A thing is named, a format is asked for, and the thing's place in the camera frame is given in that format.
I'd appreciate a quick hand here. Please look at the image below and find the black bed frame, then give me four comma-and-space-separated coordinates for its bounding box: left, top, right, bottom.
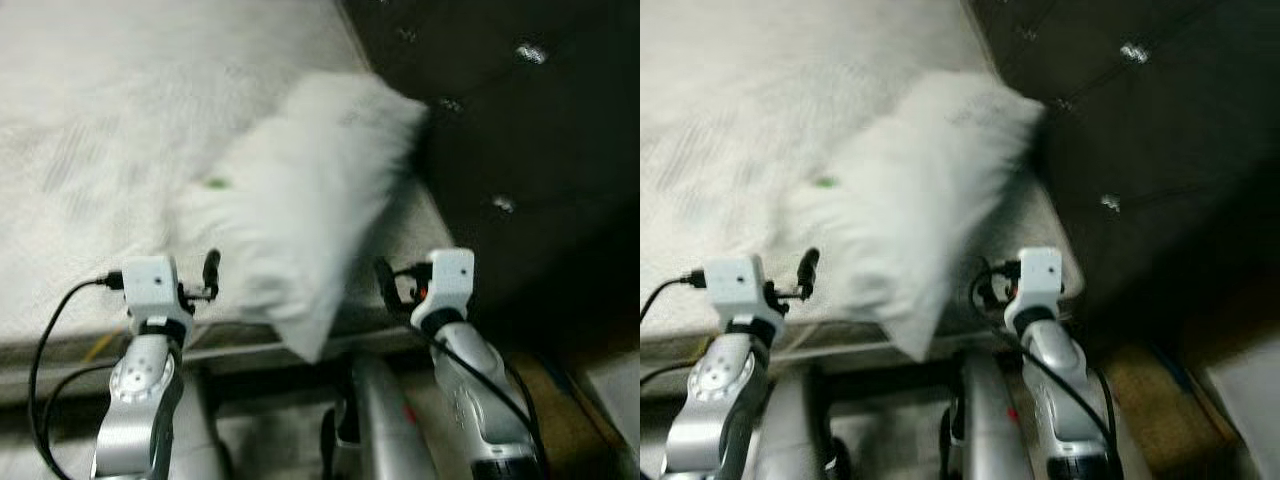
0, 340, 521, 441
640, 340, 1111, 431

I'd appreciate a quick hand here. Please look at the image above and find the grey robot right leg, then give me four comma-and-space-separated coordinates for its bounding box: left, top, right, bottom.
320, 352, 441, 480
940, 350, 1041, 480

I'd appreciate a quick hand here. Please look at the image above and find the brown floor mat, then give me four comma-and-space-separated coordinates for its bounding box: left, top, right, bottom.
505, 350, 601, 471
1100, 345, 1241, 471

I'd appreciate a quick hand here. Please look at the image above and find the white pillow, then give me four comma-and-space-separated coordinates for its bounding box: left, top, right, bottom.
170, 72, 431, 363
785, 72, 1046, 363

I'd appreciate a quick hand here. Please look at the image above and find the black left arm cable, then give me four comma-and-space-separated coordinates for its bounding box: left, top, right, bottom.
28, 270, 126, 480
640, 270, 709, 386

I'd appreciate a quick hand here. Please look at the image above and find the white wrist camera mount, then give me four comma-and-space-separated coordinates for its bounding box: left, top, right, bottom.
703, 254, 771, 321
122, 256, 186, 321
1005, 247, 1064, 319
412, 248, 475, 321

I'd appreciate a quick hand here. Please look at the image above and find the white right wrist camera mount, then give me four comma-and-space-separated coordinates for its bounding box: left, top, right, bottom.
412, 248, 475, 321
1005, 247, 1064, 319

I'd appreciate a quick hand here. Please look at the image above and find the black tufted headboard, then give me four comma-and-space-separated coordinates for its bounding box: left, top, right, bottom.
965, 0, 1280, 351
335, 0, 641, 351

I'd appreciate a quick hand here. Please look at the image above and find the grey robot leg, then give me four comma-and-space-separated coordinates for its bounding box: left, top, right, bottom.
940, 350, 1041, 480
170, 370, 236, 480
320, 352, 441, 480
750, 365, 851, 480

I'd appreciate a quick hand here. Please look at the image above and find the grey robot left leg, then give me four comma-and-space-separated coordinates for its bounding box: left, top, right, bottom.
170, 370, 236, 480
750, 365, 851, 480

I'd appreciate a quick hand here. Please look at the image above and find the white quilted mattress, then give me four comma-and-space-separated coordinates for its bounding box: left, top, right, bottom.
640, 0, 1086, 396
0, 0, 461, 401

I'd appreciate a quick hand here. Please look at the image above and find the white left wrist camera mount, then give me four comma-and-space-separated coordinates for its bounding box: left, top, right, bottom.
703, 254, 771, 321
122, 256, 186, 321

